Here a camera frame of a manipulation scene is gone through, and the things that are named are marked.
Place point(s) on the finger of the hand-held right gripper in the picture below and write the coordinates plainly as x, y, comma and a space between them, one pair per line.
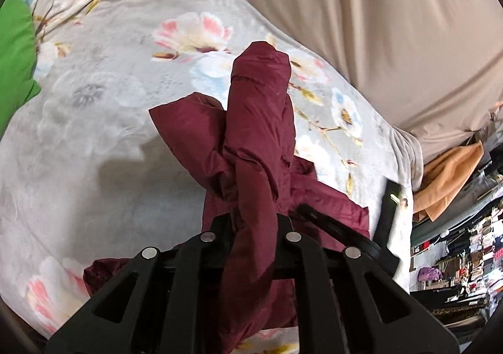
387, 216
334, 226

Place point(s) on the purple cloth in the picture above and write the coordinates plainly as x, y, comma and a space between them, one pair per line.
429, 273

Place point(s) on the beige fabric curtain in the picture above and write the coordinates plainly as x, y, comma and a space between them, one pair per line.
353, 24

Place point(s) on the maroon puffer jacket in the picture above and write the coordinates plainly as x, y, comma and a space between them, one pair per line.
255, 122

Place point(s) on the green cloth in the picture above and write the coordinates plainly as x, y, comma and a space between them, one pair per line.
15, 55

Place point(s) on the orange hanging garment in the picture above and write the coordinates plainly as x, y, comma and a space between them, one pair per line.
448, 177

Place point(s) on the cluttered shelves of goods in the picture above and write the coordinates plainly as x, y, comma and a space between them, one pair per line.
475, 252

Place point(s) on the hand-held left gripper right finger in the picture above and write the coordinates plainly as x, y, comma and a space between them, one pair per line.
285, 230

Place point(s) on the grey floral fleece blanket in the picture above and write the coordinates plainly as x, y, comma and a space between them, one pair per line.
98, 134

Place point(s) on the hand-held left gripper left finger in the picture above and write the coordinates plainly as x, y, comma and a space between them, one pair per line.
220, 238

